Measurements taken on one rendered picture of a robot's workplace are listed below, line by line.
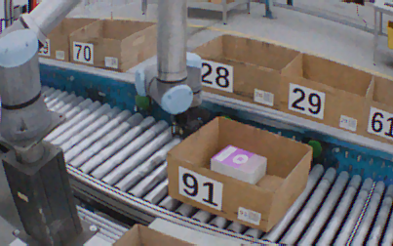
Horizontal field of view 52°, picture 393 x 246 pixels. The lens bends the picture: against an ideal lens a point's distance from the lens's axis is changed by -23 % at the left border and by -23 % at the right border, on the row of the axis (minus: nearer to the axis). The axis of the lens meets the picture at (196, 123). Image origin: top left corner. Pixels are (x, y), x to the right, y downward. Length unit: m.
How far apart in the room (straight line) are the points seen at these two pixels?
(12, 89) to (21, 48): 0.11
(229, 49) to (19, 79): 1.31
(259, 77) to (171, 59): 0.57
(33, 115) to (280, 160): 0.91
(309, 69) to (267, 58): 0.21
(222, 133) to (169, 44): 0.53
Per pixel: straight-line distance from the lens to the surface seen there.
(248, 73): 1.91
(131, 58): 2.32
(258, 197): 1.46
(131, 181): 1.78
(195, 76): 1.62
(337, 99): 1.79
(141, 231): 1.43
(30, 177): 1.28
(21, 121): 1.24
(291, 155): 1.70
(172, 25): 1.37
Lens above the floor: 1.76
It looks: 29 degrees down
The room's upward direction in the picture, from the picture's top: 1 degrees counter-clockwise
